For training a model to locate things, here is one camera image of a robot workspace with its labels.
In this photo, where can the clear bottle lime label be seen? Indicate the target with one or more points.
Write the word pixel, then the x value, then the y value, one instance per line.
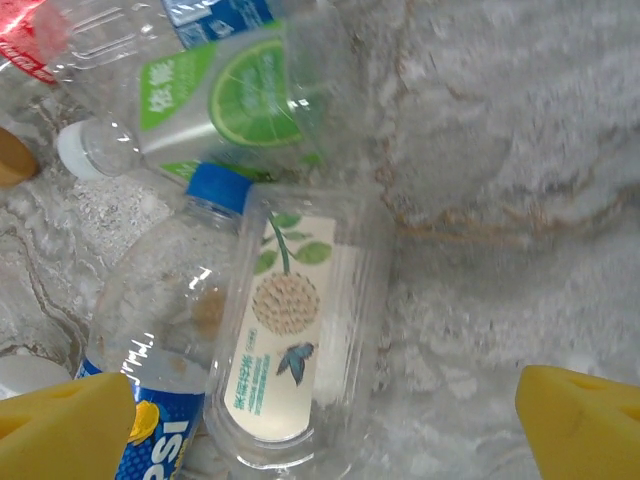
pixel 200 115

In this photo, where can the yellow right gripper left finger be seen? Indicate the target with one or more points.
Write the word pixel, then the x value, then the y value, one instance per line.
pixel 60 430

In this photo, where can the white bottle cap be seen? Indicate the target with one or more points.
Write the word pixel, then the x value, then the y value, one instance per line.
pixel 30 375

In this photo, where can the clear bottle butterfly label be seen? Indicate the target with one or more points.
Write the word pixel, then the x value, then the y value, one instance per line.
pixel 280 350

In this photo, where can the Pepsi bottle blue label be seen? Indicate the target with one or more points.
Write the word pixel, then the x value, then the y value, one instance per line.
pixel 150 300

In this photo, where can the orange label bottle tan cap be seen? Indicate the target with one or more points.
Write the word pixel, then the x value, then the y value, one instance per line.
pixel 15 157

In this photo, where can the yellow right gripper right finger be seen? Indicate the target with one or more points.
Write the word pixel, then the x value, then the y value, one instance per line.
pixel 585 430

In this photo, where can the clear bottle red label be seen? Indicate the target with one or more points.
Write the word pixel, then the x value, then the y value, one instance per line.
pixel 25 45

